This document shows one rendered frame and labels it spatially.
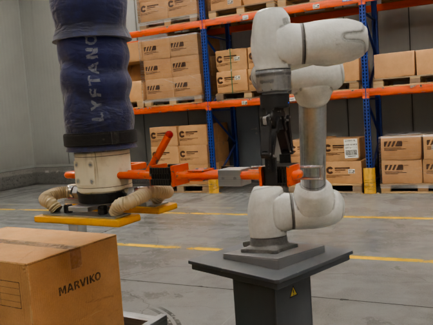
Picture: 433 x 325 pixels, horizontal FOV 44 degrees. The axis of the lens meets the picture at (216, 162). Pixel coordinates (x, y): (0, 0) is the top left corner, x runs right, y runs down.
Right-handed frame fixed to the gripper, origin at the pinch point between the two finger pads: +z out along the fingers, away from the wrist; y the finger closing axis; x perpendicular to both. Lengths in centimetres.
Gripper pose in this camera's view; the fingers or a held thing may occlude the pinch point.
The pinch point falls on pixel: (278, 172)
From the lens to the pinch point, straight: 140.1
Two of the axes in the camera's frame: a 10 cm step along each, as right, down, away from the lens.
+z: 0.7, 9.9, 0.8
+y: -5.1, 1.1, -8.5
